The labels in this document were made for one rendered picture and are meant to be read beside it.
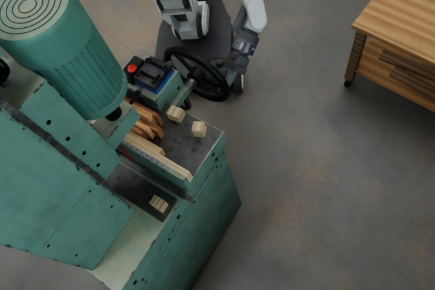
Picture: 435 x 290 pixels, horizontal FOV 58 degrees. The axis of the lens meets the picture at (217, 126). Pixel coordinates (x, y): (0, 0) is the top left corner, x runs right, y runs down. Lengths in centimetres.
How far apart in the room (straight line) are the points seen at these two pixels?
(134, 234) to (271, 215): 94
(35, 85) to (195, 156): 56
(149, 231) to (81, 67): 62
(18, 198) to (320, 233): 150
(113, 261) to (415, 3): 168
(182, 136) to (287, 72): 128
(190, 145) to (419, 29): 121
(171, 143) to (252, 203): 92
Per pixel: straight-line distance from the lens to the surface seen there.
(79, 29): 84
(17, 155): 83
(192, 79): 145
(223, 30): 243
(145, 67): 131
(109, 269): 132
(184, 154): 124
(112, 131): 115
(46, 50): 82
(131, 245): 131
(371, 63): 228
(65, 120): 93
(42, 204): 96
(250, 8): 146
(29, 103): 85
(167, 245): 141
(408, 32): 199
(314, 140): 222
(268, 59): 248
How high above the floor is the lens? 201
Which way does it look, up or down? 62 degrees down
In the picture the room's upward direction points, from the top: 18 degrees counter-clockwise
